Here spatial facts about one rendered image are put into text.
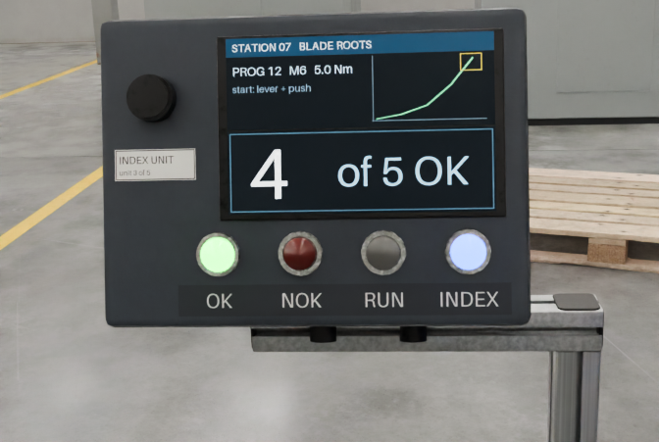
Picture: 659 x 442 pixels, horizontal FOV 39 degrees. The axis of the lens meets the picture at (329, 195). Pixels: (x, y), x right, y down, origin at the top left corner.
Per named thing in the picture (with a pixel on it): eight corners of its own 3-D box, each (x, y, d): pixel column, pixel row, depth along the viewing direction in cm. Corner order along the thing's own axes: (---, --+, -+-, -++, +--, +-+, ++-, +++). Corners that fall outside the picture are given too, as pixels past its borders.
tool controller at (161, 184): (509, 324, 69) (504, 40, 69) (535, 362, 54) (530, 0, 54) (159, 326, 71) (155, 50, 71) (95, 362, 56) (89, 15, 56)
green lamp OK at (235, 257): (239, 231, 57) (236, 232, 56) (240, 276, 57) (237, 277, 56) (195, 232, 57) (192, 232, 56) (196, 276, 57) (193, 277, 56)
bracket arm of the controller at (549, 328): (594, 333, 66) (595, 293, 65) (603, 352, 63) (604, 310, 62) (258, 335, 68) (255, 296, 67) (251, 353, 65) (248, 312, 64)
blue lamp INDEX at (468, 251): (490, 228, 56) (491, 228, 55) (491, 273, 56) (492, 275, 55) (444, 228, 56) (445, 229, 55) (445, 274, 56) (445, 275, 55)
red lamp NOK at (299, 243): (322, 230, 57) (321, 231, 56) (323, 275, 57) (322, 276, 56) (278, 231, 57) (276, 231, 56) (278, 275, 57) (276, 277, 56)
